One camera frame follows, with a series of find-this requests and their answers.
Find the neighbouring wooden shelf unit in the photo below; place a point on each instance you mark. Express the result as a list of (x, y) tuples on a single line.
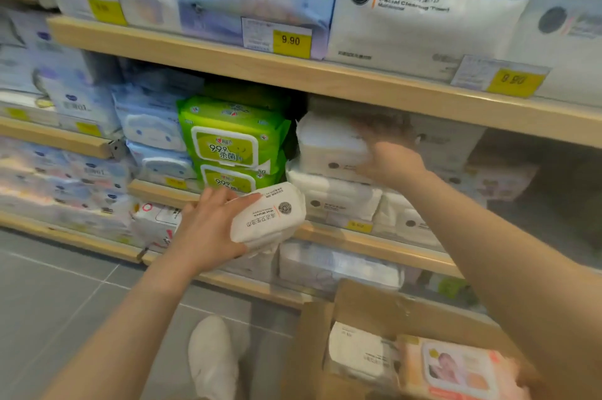
[(56, 138)]

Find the white wet wipes packet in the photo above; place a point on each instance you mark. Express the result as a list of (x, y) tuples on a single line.
[(324, 145), (409, 223), (357, 352), (334, 197), (447, 143), (357, 105), (270, 221)]

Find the grey metal shelf bracket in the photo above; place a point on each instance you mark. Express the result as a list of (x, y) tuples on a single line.
[(117, 149)]

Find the person's left hand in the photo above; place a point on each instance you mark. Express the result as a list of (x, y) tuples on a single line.
[(211, 235)]

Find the brown cardboard box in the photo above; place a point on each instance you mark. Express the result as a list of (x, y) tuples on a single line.
[(376, 305)]

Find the person's right hand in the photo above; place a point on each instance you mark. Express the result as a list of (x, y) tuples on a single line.
[(395, 162)]

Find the stack of blue white packs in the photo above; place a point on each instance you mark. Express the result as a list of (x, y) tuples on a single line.
[(28, 51)]

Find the stack of white towel packs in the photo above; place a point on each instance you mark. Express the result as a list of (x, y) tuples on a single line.
[(423, 23)]

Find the yellow price tag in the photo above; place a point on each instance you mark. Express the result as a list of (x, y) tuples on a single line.
[(277, 39), (499, 76), (176, 182), (107, 10), (360, 226)]

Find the clear pack with red print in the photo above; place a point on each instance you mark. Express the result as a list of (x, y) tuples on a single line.
[(155, 223)]

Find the person's left forearm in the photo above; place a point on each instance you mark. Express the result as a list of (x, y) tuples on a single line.
[(127, 334)]

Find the stack of small pastel packs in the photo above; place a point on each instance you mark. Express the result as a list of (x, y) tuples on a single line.
[(61, 188)]

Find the person's right forearm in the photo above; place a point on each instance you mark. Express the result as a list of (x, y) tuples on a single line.
[(508, 263)]

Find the orange baby wipes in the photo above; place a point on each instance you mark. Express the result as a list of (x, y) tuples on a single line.
[(461, 371), (498, 178)]

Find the stack of blue logo packs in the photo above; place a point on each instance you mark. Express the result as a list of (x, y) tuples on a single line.
[(80, 94)]

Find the white pack with blue print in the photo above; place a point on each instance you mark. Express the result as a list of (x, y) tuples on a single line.
[(338, 268)]

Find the wooden store shelving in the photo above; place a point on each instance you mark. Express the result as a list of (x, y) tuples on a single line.
[(329, 79)]

